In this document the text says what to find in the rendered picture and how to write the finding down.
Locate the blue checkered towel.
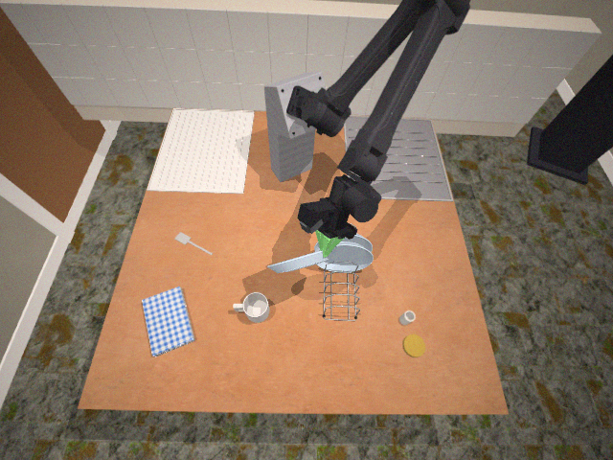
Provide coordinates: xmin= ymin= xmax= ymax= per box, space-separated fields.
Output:
xmin=142 ymin=287 xmax=195 ymax=357

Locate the white tiled wall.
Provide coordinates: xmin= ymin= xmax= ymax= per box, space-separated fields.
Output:
xmin=0 ymin=0 xmax=602 ymax=137

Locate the white ribbed draining mat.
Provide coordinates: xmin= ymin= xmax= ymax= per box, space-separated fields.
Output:
xmin=147 ymin=108 xmax=255 ymax=194

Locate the white mug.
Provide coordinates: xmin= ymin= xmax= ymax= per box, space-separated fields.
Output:
xmin=233 ymin=292 xmax=269 ymax=323

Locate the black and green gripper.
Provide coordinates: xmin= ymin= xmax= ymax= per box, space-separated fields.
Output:
xmin=315 ymin=214 xmax=358 ymax=258

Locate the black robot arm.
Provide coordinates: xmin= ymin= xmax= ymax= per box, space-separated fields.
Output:
xmin=286 ymin=0 xmax=470 ymax=234

